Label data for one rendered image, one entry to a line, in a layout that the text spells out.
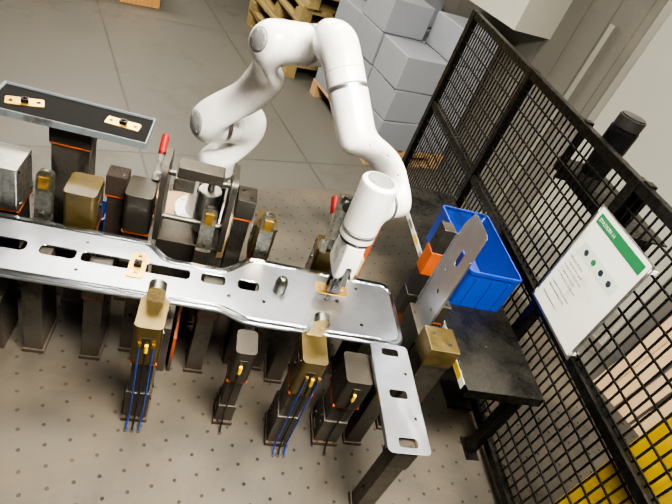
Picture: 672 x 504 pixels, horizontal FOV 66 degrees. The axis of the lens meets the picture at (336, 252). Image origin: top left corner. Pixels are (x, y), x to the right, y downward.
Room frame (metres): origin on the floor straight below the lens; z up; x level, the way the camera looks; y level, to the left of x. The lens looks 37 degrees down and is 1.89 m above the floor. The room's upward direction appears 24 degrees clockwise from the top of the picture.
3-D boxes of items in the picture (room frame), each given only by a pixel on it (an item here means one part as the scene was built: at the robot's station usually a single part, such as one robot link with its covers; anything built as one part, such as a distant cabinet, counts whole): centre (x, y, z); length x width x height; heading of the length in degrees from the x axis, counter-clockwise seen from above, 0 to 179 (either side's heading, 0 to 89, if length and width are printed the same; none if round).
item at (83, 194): (0.95, 0.62, 0.89); 0.12 x 0.08 x 0.38; 20
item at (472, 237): (1.08, -0.28, 1.17); 0.12 x 0.01 x 0.34; 20
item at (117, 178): (1.01, 0.57, 0.90); 0.05 x 0.05 x 0.40; 20
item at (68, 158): (1.08, 0.74, 0.92); 0.10 x 0.08 x 0.45; 110
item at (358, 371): (0.84, -0.17, 0.84); 0.12 x 0.07 x 0.28; 20
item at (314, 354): (0.78, -0.05, 0.87); 0.12 x 0.07 x 0.35; 20
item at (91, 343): (0.82, 0.49, 0.84); 0.12 x 0.05 x 0.29; 20
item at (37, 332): (0.77, 0.61, 0.84); 0.12 x 0.05 x 0.29; 20
